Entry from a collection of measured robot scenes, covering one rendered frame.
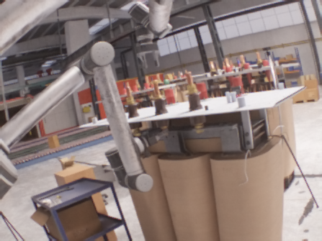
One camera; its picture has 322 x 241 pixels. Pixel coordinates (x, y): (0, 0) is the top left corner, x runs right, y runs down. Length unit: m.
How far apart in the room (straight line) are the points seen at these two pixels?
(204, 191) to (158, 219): 0.57
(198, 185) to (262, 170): 0.48
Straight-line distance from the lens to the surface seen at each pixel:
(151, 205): 2.18
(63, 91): 1.64
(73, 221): 2.12
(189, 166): 1.75
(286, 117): 3.23
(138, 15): 1.64
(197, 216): 1.89
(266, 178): 1.56
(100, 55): 1.50
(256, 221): 1.66
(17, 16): 0.76
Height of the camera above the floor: 1.51
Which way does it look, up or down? 5 degrees down
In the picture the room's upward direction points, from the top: 12 degrees counter-clockwise
